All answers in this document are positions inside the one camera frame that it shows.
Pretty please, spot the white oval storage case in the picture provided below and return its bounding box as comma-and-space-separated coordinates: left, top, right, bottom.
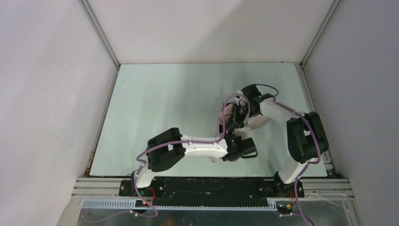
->
247, 114, 271, 130

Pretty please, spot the pink folding umbrella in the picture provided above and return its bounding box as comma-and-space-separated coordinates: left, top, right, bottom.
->
209, 102, 234, 163

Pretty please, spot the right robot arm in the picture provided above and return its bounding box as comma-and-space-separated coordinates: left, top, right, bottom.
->
226, 84, 329, 184

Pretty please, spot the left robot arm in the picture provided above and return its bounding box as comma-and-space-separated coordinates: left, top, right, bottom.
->
132, 126, 258, 188

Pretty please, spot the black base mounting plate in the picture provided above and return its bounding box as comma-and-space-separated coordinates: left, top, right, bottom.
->
119, 177, 304, 208

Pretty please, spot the right controller board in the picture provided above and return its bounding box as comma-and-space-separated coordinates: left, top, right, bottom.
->
276, 204, 295, 217

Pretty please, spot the controller board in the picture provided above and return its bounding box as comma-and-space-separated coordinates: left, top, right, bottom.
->
276, 204, 295, 217
134, 200, 152, 208

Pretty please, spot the left controller board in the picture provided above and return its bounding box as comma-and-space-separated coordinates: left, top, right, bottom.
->
134, 200, 152, 208

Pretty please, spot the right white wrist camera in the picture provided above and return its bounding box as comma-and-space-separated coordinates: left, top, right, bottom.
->
235, 90, 249, 106

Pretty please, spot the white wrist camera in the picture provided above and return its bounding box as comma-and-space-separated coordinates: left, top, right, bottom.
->
235, 90, 249, 106
233, 126, 253, 140

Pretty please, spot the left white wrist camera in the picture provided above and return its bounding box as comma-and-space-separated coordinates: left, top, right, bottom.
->
233, 126, 253, 140

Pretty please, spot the aluminium frame rail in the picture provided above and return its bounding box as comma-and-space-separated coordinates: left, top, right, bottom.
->
72, 177, 354, 211

